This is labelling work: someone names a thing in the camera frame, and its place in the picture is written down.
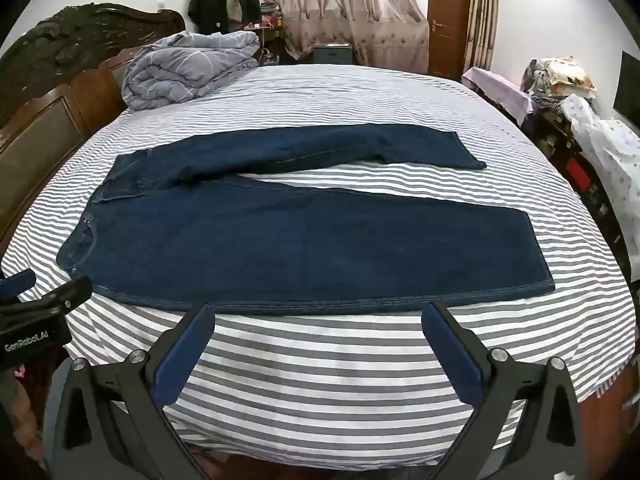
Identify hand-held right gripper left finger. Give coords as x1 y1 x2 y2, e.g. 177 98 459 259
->
47 303 216 480

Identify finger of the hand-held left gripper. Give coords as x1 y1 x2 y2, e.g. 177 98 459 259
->
0 276 94 322
0 268 37 302

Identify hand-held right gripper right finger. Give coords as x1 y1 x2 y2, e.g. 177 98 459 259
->
421 301 587 480

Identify dark blue denim pants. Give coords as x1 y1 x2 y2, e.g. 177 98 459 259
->
56 122 557 317

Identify striped bed sheet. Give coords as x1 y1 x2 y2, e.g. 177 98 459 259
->
0 62 637 457

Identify carved wooden headboard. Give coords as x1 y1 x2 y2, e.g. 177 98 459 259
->
0 2 187 258

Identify pile of pillows and cloths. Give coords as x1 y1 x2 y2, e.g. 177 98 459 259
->
520 102 628 266

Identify white dotted cloth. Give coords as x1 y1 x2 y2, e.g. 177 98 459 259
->
559 94 640 282

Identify grey folded quilt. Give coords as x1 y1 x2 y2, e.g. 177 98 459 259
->
121 30 261 110

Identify purple cloth covered stand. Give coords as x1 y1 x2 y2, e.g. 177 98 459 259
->
460 66 534 122

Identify floral pillow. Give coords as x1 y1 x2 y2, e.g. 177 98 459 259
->
521 56 598 102

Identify black screen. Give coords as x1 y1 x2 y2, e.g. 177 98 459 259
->
612 50 640 134

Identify grey bedside box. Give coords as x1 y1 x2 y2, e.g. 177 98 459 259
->
312 42 357 66

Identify brown wooden door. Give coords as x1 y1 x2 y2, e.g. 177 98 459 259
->
427 0 474 81

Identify narrow beige patterned curtain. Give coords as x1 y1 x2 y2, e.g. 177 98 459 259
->
469 0 501 75

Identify wide beige patterned curtain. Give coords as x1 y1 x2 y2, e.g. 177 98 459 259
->
249 0 431 69

